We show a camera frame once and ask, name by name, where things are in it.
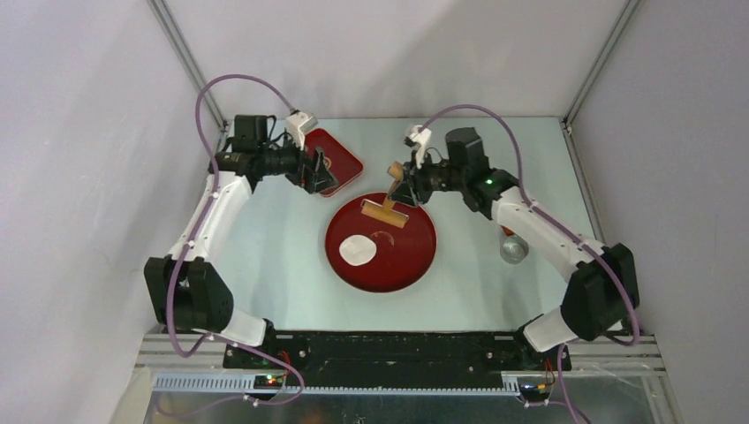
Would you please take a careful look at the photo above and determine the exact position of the small metal cup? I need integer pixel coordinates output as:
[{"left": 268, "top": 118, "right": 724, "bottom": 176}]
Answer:
[{"left": 500, "top": 234, "right": 529, "bottom": 265}]

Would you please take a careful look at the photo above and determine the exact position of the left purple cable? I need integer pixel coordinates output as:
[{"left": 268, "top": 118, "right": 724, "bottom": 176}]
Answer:
[{"left": 153, "top": 74, "right": 306, "bottom": 418}]

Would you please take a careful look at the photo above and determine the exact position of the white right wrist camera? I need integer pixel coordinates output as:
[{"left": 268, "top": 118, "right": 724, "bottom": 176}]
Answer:
[{"left": 404, "top": 125, "right": 432, "bottom": 169}]

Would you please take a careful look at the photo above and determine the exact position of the white dough ball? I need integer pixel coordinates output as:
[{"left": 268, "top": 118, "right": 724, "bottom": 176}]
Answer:
[{"left": 338, "top": 234, "right": 377, "bottom": 267}]

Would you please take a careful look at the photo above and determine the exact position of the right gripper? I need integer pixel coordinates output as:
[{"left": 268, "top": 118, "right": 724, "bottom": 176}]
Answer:
[{"left": 386, "top": 149, "right": 465, "bottom": 208}]

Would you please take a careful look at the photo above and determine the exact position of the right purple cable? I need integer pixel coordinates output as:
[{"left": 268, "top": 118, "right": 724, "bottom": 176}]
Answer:
[{"left": 418, "top": 104, "right": 642, "bottom": 424}]

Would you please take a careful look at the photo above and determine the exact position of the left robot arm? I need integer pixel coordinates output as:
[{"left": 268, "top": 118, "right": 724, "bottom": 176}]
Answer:
[{"left": 144, "top": 110, "right": 338, "bottom": 368}]

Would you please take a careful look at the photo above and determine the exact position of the round red plate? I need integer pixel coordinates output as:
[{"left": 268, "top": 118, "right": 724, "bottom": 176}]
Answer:
[{"left": 324, "top": 193, "right": 437, "bottom": 293}]

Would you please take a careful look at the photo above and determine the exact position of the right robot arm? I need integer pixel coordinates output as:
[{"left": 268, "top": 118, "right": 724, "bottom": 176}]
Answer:
[{"left": 388, "top": 125, "right": 639, "bottom": 369}]

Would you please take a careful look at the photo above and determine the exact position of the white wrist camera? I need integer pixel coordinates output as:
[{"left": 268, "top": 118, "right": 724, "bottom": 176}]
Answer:
[
  {"left": 285, "top": 110, "right": 318, "bottom": 150},
  {"left": 404, "top": 125, "right": 432, "bottom": 169}
]

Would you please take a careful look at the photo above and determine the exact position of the purple cable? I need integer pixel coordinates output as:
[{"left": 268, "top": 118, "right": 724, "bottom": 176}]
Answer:
[
  {"left": 153, "top": 74, "right": 306, "bottom": 418},
  {"left": 418, "top": 104, "right": 642, "bottom": 424}
]

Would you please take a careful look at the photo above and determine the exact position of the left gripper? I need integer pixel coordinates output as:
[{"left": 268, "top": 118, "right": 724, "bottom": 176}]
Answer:
[{"left": 260, "top": 129, "right": 339, "bottom": 194}]

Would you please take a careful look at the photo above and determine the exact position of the rectangular red tray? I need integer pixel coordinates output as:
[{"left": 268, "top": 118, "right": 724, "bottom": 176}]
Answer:
[{"left": 306, "top": 128, "right": 364, "bottom": 198}]

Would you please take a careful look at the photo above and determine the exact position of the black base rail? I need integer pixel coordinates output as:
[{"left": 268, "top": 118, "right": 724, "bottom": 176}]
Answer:
[{"left": 260, "top": 330, "right": 571, "bottom": 391}]

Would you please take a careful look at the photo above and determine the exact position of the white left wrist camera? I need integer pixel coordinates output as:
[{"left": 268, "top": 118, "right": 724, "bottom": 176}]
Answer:
[{"left": 285, "top": 110, "right": 318, "bottom": 150}]

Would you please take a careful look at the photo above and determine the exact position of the wooden dough roller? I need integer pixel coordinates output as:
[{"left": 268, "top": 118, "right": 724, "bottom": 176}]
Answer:
[{"left": 360, "top": 162, "right": 409, "bottom": 229}]

